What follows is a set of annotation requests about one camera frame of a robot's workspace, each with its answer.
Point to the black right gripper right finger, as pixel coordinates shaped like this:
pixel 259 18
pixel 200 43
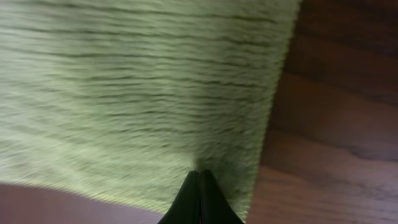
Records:
pixel 214 208

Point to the green microfiber cloth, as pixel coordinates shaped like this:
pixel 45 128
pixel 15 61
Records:
pixel 118 100

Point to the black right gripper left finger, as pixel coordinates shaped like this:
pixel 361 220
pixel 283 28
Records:
pixel 185 207

